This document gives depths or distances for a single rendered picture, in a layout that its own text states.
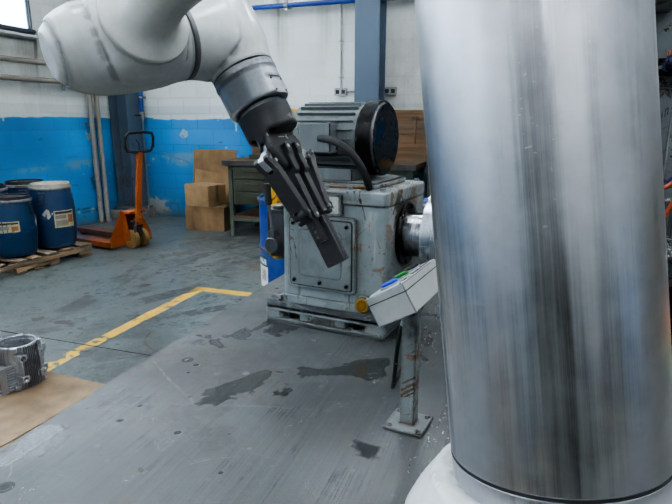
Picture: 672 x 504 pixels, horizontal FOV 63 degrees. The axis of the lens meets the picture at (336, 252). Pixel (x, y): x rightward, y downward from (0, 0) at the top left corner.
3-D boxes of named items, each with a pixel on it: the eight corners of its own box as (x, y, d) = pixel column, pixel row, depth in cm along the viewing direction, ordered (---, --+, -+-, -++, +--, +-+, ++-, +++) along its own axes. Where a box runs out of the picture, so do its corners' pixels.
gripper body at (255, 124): (264, 95, 71) (296, 159, 71) (297, 97, 78) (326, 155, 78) (225, 124, 74) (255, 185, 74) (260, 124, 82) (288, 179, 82)
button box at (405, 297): (413, 297, 100) (400, 271, 100) (447, 283, 96) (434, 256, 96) (378, 328, 85) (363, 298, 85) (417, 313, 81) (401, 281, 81)
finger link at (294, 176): (289, 141, 75) (284, 141, 74) (325, 214, 74) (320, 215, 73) (268, 155, 77) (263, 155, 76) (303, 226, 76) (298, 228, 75)
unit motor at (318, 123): (299, 247, 165) (297, 102, 155) (402, 259, 151) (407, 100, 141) (249, 267, 142) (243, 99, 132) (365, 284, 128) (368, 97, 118)
